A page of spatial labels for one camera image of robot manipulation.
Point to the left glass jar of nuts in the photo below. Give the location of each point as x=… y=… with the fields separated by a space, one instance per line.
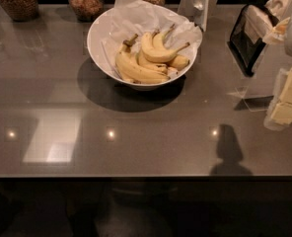
x=20 y=10

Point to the front large yellow banana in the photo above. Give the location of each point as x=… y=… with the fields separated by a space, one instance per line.
x=131 y=71

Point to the glass jar of nuts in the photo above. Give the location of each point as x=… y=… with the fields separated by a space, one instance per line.
x=20 y=10
x=86 y=10

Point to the white ceramic bowl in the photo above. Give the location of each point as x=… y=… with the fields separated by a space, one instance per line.
x=94 y=42

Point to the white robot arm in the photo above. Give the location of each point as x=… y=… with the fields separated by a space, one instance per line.
x=282 y=32

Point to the middle glass jar of nuts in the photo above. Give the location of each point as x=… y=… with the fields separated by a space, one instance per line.
x=86 y=10

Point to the clear acrylic sign stand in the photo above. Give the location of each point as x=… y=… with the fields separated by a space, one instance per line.
x=257 y=91

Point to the white upright card stand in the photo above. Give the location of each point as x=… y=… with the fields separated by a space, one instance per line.
x=197 y=11

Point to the white crumpled paper liner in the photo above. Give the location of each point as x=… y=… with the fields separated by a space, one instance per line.
x=129 y=17

